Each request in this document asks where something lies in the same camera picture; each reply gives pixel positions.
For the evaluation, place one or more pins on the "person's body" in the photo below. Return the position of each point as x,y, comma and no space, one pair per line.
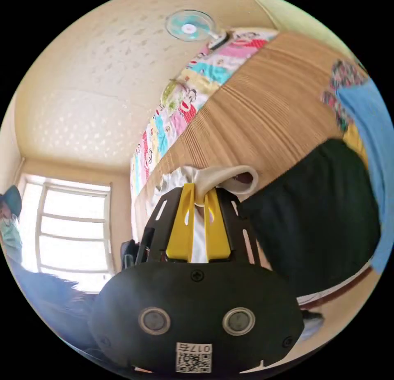
40,293

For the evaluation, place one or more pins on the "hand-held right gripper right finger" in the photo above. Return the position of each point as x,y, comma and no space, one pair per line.
217,232

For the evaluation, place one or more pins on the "bed with woven mat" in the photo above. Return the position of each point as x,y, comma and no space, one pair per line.
261,109

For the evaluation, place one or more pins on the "white long sleeve shirt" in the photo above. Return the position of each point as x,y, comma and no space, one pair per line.
223,174

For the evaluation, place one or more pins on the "window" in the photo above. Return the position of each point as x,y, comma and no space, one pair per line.
74,226

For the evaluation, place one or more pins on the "colourful printed sheet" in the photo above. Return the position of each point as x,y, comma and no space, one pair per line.
197,90

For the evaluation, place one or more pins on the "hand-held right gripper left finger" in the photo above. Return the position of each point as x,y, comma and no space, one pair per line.
180,229

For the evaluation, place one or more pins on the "wall fan with blue blades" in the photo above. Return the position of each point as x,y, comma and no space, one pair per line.
189,26

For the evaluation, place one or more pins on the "pile of clothes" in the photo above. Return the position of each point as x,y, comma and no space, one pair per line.
314,220

